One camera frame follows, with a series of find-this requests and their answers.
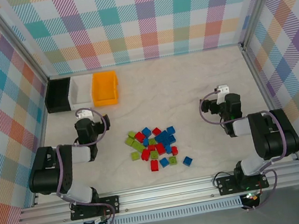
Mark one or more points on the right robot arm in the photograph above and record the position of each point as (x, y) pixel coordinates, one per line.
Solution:
(278, 137)

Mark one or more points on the orange plastic bin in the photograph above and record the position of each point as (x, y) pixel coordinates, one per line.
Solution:
(104, 89)

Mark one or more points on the red lego brick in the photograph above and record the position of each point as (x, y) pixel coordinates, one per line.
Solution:
(160, 148)
(151, 147)
(145, 155)
(139, 136)
(154, 165)
(156, 131)
(174, 150)

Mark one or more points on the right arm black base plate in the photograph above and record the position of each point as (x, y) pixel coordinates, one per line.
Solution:
(226, 185)

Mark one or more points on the long green lego brick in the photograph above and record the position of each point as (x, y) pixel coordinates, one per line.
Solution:
(138, 145)

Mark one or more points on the white plastic bin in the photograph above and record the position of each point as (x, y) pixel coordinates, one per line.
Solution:
(81, 93)

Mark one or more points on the long blue lego brick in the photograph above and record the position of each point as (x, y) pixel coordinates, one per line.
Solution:
(162, 137)

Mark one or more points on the black plastic bin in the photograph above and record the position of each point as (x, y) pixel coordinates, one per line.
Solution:
(57, 95)

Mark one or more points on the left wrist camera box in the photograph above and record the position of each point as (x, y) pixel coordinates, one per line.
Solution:
(85, 113)

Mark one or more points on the aluminium side rail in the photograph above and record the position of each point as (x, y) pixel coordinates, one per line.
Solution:
(261, 83)
(42, 134)

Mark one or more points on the aluminium frame post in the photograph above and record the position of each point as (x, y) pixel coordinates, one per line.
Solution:
(17, 42)
(261, 0)

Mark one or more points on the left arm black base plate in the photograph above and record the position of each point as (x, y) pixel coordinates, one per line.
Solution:
(112, 203)

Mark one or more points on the aluminium mounting rail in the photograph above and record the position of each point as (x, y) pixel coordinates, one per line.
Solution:
(165, 194)

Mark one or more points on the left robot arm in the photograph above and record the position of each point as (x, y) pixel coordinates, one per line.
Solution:
(45, 174)

